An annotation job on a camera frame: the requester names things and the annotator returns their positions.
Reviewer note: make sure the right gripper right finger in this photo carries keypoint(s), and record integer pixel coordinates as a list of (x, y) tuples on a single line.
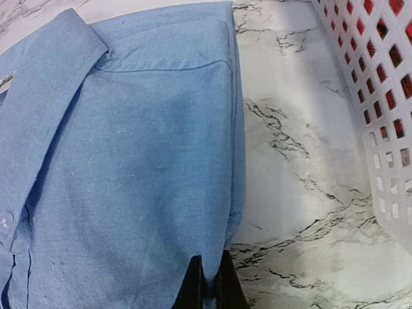
[(228, 291)]

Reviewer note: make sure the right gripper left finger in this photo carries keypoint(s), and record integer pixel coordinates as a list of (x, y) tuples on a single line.
[(192, 290)]

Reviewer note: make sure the red black plaid shirt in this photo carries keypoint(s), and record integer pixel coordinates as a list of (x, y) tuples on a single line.
[(373, 41)]

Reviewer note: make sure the white plastic basket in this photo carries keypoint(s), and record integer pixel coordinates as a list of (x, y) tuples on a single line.
[(389, 167)]

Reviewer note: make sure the light blue long sleeve shirt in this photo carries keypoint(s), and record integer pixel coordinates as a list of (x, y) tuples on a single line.
[(122, 157)]

